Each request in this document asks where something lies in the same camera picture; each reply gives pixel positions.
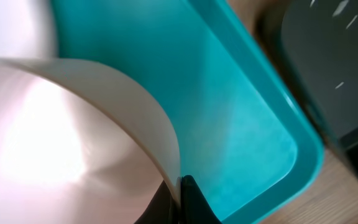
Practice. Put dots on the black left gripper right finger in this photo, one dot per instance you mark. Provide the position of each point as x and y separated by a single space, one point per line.
194 207

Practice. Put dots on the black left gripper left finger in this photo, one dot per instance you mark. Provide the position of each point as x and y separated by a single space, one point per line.
161 209

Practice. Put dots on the small white plate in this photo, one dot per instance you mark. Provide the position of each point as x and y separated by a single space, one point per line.
80 142

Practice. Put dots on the large white plate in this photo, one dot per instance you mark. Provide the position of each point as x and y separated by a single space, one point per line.
27 29

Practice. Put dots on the teal serving tray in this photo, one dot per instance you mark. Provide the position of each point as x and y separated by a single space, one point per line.
241 134

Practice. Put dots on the black tray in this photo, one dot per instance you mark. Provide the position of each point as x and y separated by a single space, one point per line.
314 45

